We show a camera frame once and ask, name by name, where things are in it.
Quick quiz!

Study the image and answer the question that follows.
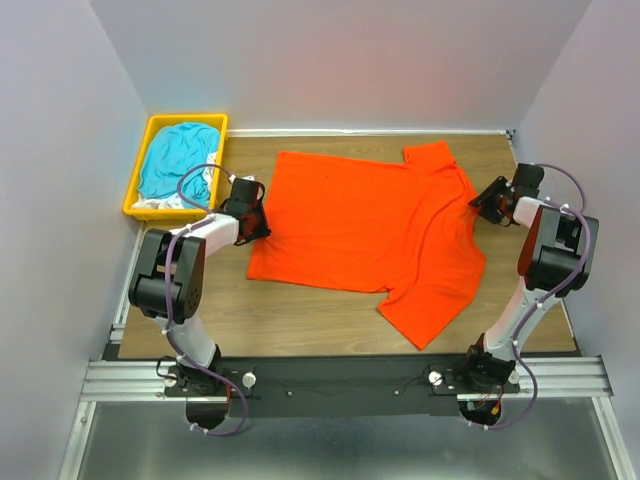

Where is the orange t shirt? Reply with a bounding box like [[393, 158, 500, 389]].
[[247, 141, 486, 349]]

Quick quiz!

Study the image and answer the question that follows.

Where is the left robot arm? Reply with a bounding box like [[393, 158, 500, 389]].
[[128, 177, 271, 380]]

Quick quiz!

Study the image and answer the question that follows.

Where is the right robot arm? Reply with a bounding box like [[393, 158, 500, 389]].
[[455, 164, 600, 392]]

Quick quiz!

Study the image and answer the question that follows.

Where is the white t shirt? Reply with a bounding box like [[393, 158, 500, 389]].
[[131, 152, 218, 210]]

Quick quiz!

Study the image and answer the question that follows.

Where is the yellow plastic bin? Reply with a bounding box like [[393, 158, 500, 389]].
[[122, 112, 229, 222]]

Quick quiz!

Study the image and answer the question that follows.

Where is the light blue t shirt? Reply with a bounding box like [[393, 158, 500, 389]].
[[133, 122, 220, 209]]

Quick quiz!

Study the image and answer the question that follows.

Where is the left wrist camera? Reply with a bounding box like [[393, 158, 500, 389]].
[[228, 174, 256, 184]]

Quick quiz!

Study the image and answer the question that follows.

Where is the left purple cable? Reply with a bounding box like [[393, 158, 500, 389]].
[[158, 164, 251, 437]]

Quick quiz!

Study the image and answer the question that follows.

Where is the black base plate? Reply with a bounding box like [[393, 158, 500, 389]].
[[159, 351, 520, 424]]

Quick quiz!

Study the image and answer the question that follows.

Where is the aluminium frame rail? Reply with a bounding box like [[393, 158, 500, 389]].
[[60, 223, 635, 479]]

